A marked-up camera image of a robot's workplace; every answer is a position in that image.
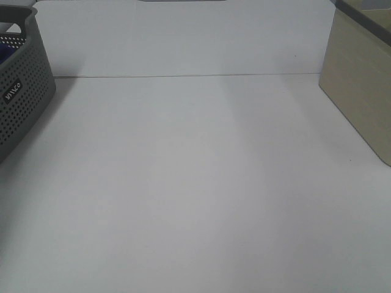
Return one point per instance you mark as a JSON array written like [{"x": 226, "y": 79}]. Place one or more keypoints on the blue microfibre towel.
[{"x": 5, "y": 52}]

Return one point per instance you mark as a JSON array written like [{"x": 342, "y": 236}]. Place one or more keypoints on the beige storage bin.
[{"x": 356, "y": 70}]

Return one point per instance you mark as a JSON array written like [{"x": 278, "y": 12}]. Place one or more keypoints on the grey perforated plastic basket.
[{"x": 27, "y": 81}]

